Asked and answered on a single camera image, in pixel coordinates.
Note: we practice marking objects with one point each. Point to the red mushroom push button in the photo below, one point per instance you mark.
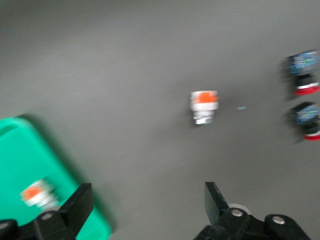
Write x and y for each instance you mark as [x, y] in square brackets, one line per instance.
[307, 116]
[303, 65]

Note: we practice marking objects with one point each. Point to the green plastic tray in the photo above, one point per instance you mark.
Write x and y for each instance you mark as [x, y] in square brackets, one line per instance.
[20, 155]

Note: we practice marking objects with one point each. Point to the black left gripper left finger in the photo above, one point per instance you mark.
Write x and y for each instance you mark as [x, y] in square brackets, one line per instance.
[77, 207]

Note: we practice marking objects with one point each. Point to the white button with orange clip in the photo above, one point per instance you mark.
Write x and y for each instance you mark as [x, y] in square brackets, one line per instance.
[37, 193]
[203, 105]

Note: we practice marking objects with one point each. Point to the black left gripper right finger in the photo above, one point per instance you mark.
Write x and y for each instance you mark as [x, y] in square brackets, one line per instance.
[215, 205]

